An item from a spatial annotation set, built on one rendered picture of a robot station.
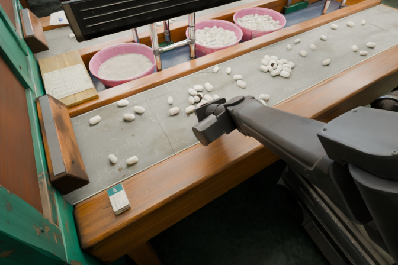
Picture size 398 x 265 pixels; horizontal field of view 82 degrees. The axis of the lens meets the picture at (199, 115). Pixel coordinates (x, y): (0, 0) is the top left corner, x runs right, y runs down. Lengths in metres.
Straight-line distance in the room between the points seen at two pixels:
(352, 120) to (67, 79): 0.89
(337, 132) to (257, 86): 0.72
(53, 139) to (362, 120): 0.60
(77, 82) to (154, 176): 0.48
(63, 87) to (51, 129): 0.29
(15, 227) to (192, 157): 0.39
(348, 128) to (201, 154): 0.49
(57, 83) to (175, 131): 0.47
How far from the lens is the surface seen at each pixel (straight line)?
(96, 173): 0.69
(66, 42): 1.28
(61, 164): 0.58
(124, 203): 0.57
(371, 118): 0.19
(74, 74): 0.97
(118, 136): 0.74
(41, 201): 0.54
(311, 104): 0.84
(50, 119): 0.69
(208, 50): 1.06
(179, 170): 0.61
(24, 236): 0.41
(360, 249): 1.14
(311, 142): 0.25
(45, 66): 1.07
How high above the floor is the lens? 1.30
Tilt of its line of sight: 48 degrees down
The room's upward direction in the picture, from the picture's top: straight up
